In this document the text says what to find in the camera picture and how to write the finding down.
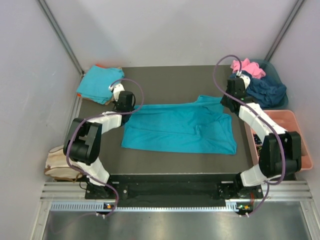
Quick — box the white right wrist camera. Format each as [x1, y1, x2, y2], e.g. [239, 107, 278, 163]
[235, 71, 251, 89]

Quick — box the pink t shirt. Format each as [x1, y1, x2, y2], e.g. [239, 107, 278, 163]
[230, 58, 266, 79]

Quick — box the navy blue t shirt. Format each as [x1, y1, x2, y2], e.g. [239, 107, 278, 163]
[242, 70, 287, 109]

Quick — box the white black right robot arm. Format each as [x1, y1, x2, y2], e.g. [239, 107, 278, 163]
[220, 77, 302, 198]

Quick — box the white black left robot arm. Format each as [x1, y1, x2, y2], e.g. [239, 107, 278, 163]
[63, 90, 136, 199]

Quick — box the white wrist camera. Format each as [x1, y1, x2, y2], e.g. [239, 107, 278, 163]
[235, 71, 251, 89]
[108, 83, 125, 102]

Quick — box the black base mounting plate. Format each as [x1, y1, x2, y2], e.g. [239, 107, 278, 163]
[85, 173, 263, 208]

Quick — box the beige cloth bag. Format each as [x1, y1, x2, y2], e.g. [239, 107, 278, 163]
[44, 145, 84, 182]

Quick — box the white slotted cable duct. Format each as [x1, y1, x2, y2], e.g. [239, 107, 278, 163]
[50, 201, 252, 213]

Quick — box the aluminium frame rail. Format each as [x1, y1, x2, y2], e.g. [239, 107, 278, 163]
[36, 0, 85, 76]

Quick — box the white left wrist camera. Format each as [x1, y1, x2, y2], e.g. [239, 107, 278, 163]
[108, 83, 125, 102]

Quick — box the pink compartment tray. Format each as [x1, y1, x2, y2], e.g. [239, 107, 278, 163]
[244, 109, 313, 172]

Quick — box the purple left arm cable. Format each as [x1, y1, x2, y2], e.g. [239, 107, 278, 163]
[65, 78, 145, 218]

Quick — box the teal plastic basket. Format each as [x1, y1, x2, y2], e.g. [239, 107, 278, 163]
[231, 59, 289, 110]

